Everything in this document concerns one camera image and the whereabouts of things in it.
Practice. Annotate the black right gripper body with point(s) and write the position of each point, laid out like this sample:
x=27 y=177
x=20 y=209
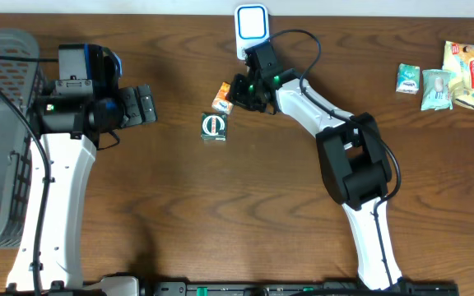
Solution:
x=243 y=94

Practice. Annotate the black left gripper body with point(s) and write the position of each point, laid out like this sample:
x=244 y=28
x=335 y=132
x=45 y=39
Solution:
x=127 y=109

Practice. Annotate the small orange box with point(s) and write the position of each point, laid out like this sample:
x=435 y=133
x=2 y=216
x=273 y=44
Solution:
x=221 y=102

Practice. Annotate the black round-logo packet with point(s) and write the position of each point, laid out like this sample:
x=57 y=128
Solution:
x=214 y=126

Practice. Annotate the small teal box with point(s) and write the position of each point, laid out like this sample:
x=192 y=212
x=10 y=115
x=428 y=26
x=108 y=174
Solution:
x=408 y=79

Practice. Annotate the teal candy pouch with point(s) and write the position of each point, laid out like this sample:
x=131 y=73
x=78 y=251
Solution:
x=435 y=90

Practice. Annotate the white blue snack bag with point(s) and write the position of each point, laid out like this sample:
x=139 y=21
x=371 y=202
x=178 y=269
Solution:
x=459 y=59

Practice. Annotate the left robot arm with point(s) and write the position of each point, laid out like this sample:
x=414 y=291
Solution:
x=67 y=121

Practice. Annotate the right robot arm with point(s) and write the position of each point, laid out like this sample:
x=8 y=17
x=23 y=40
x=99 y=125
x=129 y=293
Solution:
x=355 y=165

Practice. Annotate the white barcode scanner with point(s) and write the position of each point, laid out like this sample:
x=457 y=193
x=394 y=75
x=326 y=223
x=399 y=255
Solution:
x=251 y=27

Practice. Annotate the grey plastic shopping basket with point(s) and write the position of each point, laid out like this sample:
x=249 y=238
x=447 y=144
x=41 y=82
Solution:
x=21 y=80

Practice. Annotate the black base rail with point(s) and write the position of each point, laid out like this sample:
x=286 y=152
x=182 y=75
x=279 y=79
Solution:
x=126 y=284

